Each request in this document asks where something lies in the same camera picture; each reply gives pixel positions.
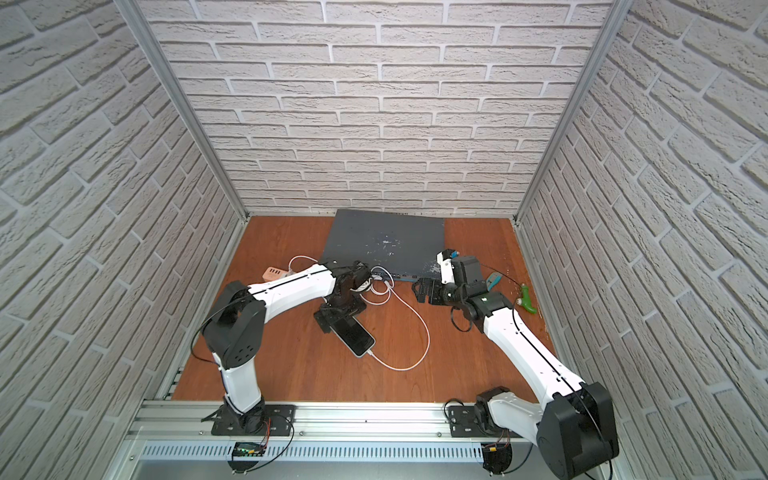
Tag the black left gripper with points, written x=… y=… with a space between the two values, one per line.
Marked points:
x=335 y=312

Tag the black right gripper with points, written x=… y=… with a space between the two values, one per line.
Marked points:
x=437 y=289

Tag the smartphone with green case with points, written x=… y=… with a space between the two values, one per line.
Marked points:
x=357 y=339

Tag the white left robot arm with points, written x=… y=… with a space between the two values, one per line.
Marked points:
x=234 y=331

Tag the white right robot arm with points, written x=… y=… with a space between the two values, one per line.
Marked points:
x=572 y=423

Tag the pink power strip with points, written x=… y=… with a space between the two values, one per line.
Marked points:
x=274 y=273

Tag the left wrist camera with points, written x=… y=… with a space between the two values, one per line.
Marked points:
x=361 y=277

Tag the grey blue network switch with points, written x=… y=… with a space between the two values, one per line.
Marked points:
x=405 y=245

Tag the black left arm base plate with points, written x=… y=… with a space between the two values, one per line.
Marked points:
x=270 y=418

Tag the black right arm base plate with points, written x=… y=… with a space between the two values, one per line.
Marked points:
x=473 y=420

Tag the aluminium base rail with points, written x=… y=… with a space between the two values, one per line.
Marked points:
x=168 y=440

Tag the aluminium frame corner post right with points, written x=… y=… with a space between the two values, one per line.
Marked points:
x=607 y=34

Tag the aluminium frame corner post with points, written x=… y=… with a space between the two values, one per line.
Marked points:
x=607 y=34
x=142 y=32

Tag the aluminium frame corner post left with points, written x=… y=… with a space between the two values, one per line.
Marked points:
x=142 y=32

